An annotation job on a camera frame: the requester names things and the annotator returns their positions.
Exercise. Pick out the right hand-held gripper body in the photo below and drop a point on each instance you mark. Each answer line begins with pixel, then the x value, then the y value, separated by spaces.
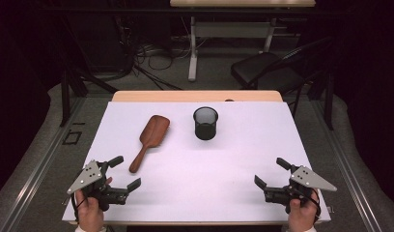
pixel 306 179

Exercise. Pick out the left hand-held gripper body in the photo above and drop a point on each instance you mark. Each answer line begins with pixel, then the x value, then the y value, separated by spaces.
pixel 89 175

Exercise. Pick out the brown wooden hairbrush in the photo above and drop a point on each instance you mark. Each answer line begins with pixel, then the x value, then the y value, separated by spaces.
pixel 153 130

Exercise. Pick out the black mesh pen cup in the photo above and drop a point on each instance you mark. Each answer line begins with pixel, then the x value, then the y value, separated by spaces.
pixel 205 129

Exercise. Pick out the person's left hand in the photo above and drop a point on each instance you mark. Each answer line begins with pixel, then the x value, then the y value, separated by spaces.
pixel 89 214

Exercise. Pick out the person's right hand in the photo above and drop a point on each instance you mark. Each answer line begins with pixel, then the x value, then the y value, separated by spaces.
pixel 303 217

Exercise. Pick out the white table mat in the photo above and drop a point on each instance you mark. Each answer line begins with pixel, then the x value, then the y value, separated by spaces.
pixel 198 180

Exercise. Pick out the black metal stand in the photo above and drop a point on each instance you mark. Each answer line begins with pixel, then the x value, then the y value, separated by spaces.
pixel 65 96

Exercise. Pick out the light wooden table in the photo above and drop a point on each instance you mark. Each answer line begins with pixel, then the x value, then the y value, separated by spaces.
pixel 185 96

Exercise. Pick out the black folding chair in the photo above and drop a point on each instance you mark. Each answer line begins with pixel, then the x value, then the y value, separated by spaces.
pixel 259 66

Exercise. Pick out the dark curtain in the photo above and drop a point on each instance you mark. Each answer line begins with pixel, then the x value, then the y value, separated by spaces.
pixel 14 96
pixel 375 96

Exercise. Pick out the white-legged desk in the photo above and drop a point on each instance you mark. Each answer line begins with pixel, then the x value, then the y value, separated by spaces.
pixel 192 48

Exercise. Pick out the metal floor rail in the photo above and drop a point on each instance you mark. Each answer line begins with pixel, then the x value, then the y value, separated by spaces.
pixel 40 164
pixel 346 174

